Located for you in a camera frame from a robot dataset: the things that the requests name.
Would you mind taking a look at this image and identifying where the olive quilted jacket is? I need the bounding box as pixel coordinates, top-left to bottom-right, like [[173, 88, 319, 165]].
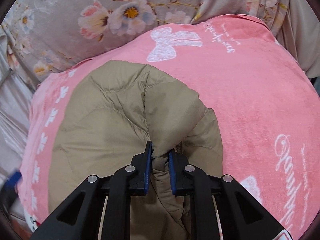
[[48, 61, 223, 239]]

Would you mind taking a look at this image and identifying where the silver satin curtain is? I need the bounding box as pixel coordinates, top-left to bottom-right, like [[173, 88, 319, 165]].
[[1, 30, 32, 184]]

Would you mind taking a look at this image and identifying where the pink fleece blanket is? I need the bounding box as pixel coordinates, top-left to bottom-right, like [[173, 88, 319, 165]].
[[18, 15, 319, 239]]

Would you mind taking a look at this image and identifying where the grey floral duvet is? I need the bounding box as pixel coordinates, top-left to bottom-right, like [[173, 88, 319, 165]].
[[1, 0, 289, 86]]

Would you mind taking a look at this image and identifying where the beige bed sheet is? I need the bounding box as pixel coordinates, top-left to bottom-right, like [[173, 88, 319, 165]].
[[277, 0, 319, 79]]

